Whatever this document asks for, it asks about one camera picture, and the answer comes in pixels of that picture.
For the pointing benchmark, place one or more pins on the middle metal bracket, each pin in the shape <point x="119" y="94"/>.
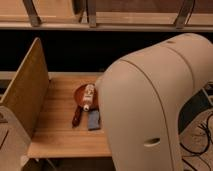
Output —
<point x="91" y="13"/>

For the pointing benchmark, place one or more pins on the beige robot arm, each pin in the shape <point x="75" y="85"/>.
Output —
<point x="140" y="97"/>

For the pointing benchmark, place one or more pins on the wooden side panel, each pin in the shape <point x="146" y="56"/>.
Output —
<point x="22" y="101"/>

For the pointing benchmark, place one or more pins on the right metal bracket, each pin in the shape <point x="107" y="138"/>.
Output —
<point x="184" y="13"/>

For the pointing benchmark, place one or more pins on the metal bracket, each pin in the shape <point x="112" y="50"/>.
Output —
<point x="91" y="13"/>
<point x="34" y="19"/>
<point x="184" y="13"/>

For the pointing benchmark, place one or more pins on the brown round plate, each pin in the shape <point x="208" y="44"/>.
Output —
<point x="78" y="96"/>

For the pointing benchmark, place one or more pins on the dark red knife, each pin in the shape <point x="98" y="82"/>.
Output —
<point x="77" y="117"/>

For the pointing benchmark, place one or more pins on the small white bottle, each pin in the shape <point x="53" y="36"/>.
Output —
<point x="88" y="97"/>

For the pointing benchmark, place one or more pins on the left metal bracket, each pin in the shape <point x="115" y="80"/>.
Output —
<point x="34" y="19"/>

